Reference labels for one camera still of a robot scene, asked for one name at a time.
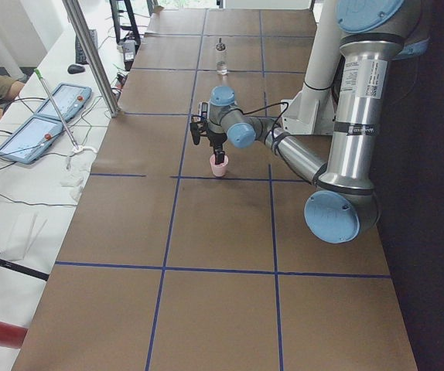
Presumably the aluminium frame post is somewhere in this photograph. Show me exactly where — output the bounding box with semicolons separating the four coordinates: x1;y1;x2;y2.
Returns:
63;0;119;117

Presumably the upper blue teach pendant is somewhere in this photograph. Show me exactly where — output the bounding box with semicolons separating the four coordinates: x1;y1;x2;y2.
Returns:
35;83;92;123

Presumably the clear glass sauce bottle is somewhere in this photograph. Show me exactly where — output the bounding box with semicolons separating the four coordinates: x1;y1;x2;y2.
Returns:
215;37;227;76

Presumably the grey digital kitchen scale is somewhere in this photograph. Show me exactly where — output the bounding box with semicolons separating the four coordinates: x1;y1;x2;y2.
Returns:
197;101;210;124

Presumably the blue teach pendant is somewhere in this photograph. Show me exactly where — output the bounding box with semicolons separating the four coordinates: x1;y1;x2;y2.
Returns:
0;116;63;165
35;83;92;123

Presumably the pink plastic cup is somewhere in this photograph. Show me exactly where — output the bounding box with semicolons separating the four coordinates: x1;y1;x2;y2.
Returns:
210;155;229;178

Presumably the metal rod green tip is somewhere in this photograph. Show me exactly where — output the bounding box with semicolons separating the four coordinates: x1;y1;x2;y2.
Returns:
34;68;83;154

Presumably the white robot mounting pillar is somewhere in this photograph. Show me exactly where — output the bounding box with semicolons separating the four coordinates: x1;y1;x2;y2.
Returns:
282;0;342;135

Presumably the black computer mouse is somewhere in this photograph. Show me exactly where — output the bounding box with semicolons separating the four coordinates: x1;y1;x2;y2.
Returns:
67;64;85;74

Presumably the lower blue teach pendant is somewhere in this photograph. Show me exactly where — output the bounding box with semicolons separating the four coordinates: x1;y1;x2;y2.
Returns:
0;116;63;165

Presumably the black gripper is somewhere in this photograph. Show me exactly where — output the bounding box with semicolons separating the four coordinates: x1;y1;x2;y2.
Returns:
207;131;227;164

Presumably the black keyboard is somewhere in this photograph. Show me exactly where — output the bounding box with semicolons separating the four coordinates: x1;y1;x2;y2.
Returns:
74;36;87;65

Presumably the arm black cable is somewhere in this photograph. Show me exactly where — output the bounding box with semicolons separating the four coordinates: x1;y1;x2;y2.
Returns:
241;100;296;155

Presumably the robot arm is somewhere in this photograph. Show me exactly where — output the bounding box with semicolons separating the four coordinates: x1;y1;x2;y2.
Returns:
190;1;432;243

